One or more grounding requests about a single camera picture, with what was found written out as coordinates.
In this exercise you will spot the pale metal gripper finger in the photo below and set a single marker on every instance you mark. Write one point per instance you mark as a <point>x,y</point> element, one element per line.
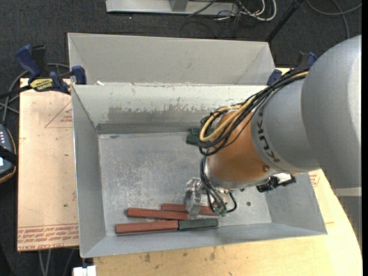
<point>188,200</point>
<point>195,211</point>

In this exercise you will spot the dark green flat block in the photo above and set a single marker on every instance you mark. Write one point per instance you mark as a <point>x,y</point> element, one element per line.
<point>193,139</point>
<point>198,223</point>

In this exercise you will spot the red-brown flat block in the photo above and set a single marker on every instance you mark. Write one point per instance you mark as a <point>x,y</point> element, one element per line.
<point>174,207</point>
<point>146,226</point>
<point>156,213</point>

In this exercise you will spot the grey metal bin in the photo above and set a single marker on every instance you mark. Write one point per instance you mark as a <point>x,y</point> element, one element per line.
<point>149,168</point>

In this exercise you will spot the brown cardboard board, red print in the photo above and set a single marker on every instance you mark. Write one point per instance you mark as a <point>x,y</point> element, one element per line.
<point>46,165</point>

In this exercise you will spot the black cylinder on white bracket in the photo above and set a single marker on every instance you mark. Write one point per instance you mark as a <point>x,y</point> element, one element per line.
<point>271,184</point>

